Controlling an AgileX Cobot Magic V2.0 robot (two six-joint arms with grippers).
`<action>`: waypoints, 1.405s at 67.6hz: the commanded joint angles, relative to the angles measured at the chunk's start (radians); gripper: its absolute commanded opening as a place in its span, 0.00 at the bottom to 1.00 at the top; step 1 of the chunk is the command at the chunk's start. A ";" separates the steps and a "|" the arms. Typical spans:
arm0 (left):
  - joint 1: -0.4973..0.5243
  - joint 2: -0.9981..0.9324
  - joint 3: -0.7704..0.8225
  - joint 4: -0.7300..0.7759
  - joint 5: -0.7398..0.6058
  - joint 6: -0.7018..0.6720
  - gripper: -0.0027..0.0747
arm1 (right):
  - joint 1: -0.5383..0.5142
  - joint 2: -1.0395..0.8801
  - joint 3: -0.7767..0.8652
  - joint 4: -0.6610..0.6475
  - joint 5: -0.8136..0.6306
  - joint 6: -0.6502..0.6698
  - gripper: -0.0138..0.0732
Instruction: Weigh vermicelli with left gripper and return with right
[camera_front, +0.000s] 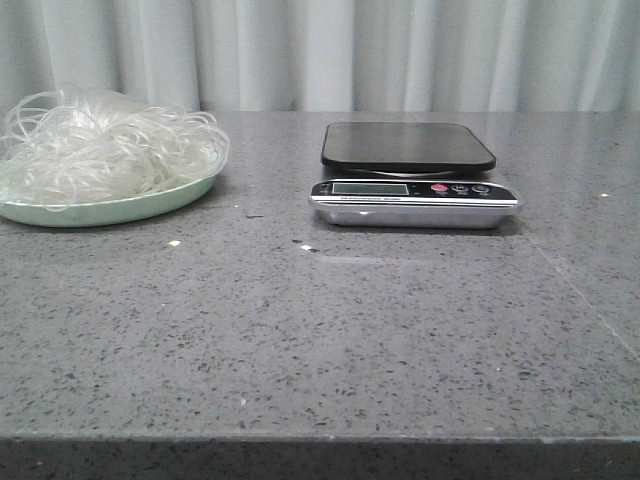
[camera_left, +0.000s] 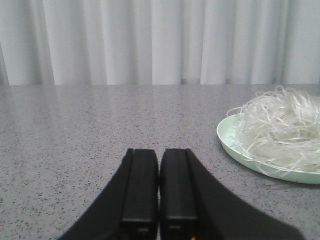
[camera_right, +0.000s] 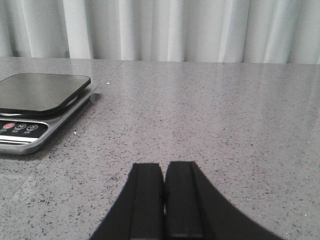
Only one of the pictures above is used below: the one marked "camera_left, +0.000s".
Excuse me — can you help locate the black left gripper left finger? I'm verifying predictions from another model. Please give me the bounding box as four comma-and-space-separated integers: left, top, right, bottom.
60, 148, 158, 240

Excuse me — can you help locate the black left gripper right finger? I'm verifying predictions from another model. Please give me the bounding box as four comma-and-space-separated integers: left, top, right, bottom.
160, 148, 304, 240

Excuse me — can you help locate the white vermicelli noodle bundle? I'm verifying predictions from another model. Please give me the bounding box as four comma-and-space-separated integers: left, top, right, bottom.
231, 85, 320, 178

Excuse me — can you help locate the light green round plate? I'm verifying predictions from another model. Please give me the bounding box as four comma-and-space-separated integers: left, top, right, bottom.
216, 114, 320, 185

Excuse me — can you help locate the white pleated curtain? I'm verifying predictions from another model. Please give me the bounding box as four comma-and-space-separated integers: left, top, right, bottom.
0, 0, 320, 85

